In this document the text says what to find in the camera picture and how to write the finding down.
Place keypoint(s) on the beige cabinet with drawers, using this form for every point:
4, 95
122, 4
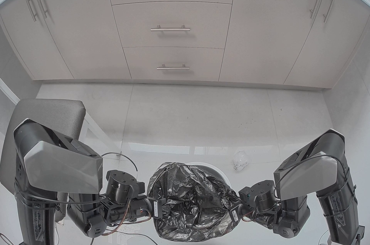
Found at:
173, 21

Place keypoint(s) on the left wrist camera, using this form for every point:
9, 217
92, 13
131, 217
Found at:
137, 188

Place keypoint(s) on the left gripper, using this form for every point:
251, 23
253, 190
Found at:
141, 209

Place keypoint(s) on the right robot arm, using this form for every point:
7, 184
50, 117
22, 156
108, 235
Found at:
309, 174

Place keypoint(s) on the black plastic bag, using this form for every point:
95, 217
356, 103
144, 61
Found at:
190, 197

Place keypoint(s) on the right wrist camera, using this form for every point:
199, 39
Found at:
245, 194

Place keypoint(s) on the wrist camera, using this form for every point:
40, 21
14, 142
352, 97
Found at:
137, 188
245, 194

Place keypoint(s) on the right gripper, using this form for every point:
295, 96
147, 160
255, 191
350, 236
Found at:
242, 212

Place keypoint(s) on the white trash bin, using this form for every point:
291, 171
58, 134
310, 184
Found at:
216, 168

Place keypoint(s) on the grey chair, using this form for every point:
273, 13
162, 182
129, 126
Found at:
46, 113

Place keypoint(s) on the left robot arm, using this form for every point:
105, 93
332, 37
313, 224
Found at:
57, 162

